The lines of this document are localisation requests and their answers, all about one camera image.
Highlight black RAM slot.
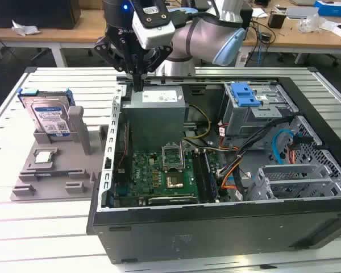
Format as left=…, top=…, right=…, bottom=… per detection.
left=192, top=151, right=209, bottom=203

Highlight hard disk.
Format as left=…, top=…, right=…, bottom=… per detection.
left=16, top=88, right=76, bottom=140

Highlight grey power supply unit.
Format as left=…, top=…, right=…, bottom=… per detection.
left=121, top=86, right=190, bottom=153

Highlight black sleeved wire bundle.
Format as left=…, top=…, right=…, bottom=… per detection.
left=233, top=115, right=298, bottom=200

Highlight green motherboard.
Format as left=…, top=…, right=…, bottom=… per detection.
left=113, top=150, right=231, bottom=207

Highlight long wooden desk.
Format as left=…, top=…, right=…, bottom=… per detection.
left=0, top=0, right=341, bottom=68

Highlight large black box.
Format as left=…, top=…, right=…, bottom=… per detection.
left=0, top=0, right=82, bottom=30

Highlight orange data wire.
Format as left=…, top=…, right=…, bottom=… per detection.
left=286, top=143, right=297, bottom=165

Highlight blue cardboard box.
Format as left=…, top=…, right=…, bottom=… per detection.
left=313, top=0, right=341, bottom=16

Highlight clear plastic bag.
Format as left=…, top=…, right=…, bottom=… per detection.
left=296, top=13, right=322, bottom=34

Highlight yellow power wires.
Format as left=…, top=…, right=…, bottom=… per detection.
left=182, top=104, right=212, bottom=140

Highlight black open PC case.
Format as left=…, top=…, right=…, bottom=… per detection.
left=86, top=74, right=341, bottom=265

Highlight multicolour power wires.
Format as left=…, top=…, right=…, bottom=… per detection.
left=215, top=158, right=246, bottom=191

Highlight black tower on desk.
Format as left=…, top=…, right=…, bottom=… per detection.
left=240, top=6, right=254, bottom=32

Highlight RAM stick in slot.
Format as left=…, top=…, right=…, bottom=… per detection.
left=203, top=150, right=219, bottom=202

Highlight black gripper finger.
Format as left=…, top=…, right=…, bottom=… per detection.
left=93, top=36, right=139, bottom=92
left=138, top=47, right=173, bottom=92

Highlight blue data wire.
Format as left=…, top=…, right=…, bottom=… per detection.
left=271, top=128, right=296, bottom=166

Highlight grey metal disk bay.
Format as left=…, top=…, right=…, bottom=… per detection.
left=245, top=163, right=341, bottom=201

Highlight white crumpled paper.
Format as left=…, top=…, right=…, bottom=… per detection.
left=11, top=19, right=41, bottom=37

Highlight grey plastic parts rack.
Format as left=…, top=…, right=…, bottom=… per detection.
left=11, top=105, right=111, bottom=203

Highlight silver CPU chip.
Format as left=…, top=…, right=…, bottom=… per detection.
left=35, top=151, right=56, bottom=164

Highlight blue plastic cage latch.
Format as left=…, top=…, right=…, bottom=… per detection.
left=230, top=81, right=263, bottom=108

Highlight small black box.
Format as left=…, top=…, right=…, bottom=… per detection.
left=267, top=12, right=287, bottom=29

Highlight locking lever wire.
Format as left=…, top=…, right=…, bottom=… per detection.
left=180, top=140, right=188, bottom=170

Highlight metal socket cover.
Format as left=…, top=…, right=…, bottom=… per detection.
left=161, top=144, right=185, bottom=171

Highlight grey metal drive cage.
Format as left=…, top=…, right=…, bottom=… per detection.
left=218, top=81, right=298, bottom=138

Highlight black graphics card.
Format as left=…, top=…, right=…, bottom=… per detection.
left=147, top=195, right=198, bottom=206

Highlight CPU socket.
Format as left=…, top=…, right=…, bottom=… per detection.
left=165, top=173, right=185, bottom=190

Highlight dark RAM stick on rack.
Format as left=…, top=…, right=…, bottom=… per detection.
left=31, top=169, right=74, bottom=176

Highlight flat grey box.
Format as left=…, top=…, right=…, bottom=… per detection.
left=285, top=6, right=321, bottom=19

